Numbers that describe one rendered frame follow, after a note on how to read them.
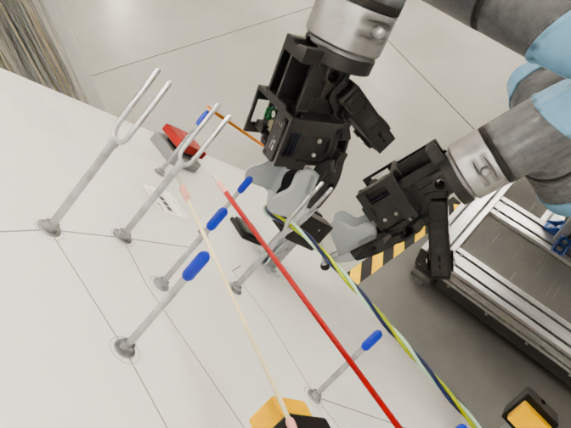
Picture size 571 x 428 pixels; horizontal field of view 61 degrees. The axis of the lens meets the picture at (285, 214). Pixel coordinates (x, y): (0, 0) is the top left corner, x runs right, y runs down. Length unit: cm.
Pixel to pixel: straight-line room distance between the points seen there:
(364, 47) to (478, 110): 204
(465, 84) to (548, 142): 201
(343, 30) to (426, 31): 241
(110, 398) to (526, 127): 48
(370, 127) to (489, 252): 127
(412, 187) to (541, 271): 121
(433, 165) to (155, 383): 41
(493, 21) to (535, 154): 17
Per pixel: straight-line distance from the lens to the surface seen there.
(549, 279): 179
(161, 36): 280
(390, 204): 62
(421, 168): 61
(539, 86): 76
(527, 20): 49
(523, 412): 68
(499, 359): 185
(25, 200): 41
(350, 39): 45
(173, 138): 69
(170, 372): 35
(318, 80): 47
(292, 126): 46
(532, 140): 59
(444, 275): 66
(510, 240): 181
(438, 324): 182
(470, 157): 60
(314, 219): 58
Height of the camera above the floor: 163
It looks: 57 degrees down
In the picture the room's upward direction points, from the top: straight up
